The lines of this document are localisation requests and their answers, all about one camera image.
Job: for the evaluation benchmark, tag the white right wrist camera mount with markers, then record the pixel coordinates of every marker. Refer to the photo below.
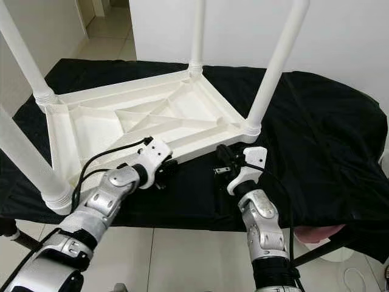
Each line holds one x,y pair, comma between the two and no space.
255,157

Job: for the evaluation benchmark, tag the white plastic table top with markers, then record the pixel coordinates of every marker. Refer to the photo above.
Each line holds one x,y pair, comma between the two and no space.
103,128

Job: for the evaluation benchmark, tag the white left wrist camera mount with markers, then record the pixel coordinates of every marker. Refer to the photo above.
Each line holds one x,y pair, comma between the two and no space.
155,152

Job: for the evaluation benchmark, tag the white plastic table leg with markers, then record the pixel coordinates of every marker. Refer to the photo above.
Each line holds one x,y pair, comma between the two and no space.
30,164
197,30
27,55
279,61

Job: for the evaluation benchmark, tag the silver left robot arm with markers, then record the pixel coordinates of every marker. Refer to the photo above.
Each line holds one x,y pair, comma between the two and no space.
109,194

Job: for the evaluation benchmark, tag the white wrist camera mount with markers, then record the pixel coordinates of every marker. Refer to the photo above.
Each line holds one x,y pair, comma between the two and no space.
255,157
155,152

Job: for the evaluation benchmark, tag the black tablecloth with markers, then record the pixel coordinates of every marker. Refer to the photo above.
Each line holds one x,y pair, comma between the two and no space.
322,170

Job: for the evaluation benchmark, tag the pink rounded object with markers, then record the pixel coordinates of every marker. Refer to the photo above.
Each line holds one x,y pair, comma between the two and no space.
322,232

